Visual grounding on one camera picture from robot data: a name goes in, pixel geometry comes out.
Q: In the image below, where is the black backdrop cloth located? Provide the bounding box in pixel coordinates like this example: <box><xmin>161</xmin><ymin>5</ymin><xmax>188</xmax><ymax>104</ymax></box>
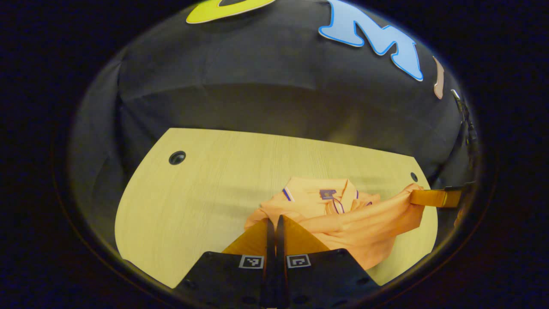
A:
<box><xmin>69</xmin><ymin>0</ymin><xmax>479</xmax><ymax>254</ymax></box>

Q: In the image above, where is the orange T-shirt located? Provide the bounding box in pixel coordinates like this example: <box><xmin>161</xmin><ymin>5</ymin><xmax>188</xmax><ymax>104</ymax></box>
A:
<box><xmin>244</xmin><ymin>177</ymin><xmax>426</xmax><ymax>271</ymax></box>

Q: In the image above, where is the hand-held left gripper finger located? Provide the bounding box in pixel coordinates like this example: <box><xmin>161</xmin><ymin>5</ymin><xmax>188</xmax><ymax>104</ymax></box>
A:
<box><xmin>276</xmin><ymin>214</ymin><xmax>381</xmax><ymax>309</ymax></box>
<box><xmin>173</xmin><ymin>217</ymin><xmax>276</xmax><ymax>309</ymax></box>

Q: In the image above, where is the metal backdrop stand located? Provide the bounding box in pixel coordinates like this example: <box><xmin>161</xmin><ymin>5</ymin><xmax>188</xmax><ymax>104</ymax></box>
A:
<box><xmin>450</xmin><ymin>89</ymin><xmax>477</xmax><ymax>147</ymax></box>

